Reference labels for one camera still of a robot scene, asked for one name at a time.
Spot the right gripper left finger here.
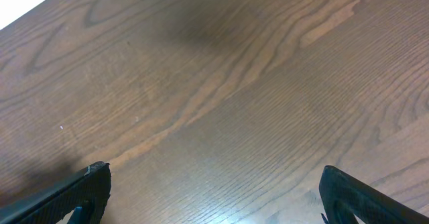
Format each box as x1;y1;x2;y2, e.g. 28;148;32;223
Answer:
1;161;111;224

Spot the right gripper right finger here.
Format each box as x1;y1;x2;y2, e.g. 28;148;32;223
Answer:
318;166;428;224

